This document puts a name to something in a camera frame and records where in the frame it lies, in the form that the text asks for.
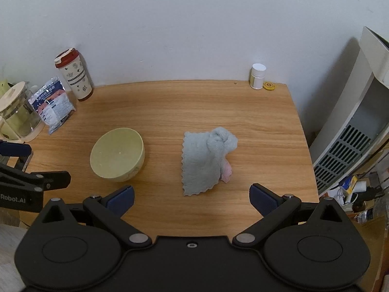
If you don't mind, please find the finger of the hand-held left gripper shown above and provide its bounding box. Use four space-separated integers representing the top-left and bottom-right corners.
0 140 33 171
0 162 72 193

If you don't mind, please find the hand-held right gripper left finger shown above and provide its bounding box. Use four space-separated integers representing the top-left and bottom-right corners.
42 185 152 249

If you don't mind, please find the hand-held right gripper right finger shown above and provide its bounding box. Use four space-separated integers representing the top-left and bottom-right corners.
232 183 347 248

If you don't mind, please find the pale green bowl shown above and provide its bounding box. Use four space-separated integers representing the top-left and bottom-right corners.
89 128 145 183

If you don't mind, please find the grey pink cleaning cloth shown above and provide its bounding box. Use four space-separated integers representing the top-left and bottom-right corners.
181 127 239 196

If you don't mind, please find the glass pitcher cream lid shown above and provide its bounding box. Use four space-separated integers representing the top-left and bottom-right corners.
0 81 45 143

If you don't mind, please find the blue silver foil packet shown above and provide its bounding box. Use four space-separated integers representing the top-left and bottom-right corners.
28 76 76 135

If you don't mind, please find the blue yellow small box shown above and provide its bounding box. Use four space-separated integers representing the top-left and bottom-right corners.
338 175 360 196

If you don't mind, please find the white patterned tumbler red lid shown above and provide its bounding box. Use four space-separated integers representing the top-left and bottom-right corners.
54 48 93 101

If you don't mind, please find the white tower heater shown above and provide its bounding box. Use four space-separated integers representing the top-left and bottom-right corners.
309 26 389 196

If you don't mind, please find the clear plastic bottle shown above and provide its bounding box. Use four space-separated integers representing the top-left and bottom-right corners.
356 200 389 224

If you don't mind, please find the white pill bottle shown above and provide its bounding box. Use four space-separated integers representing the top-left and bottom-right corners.
250 64 267 90

